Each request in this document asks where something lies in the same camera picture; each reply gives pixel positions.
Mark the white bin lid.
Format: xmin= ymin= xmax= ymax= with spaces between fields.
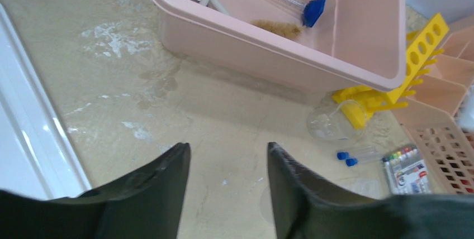
xmin=1 ymin=7 xmax=91 ymax=200

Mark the marker pen pack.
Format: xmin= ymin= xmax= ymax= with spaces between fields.
xmin=381 ymin=144 xmax=432 ymax=195

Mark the brown test tube brush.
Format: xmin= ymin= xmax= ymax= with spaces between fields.
xmin=251 ymin=20 xmax=302 ymax=40

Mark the pink plastic bin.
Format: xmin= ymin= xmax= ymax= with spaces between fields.
xmin=152 ymin=0 xmax=406 ymax=93

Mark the blue capped test tube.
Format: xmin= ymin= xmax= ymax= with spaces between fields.
xmin=345 ymin=152 xmax=384 ymax=168
xmin=336 ymin=146 xmax=378 ymax=161

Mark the yellow test tube rack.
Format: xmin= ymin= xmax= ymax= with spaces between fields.
xmin=332 ymin=13 xmax=449 ymax=130

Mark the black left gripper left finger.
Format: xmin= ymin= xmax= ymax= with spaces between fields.
xmin=1 ymin=143 xmax=191 ymax=238

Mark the clear glass beaker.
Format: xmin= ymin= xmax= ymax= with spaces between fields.
xmin=306 ymin=100 xmax=368 ymax=142

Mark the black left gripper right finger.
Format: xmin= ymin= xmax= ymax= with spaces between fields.
xmin=267 ymin=142 xmax=473 ymax=238

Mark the pink plastic desk organizer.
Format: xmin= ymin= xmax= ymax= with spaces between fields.
xmin=394 ymin=16 xmax=473 ymax=194

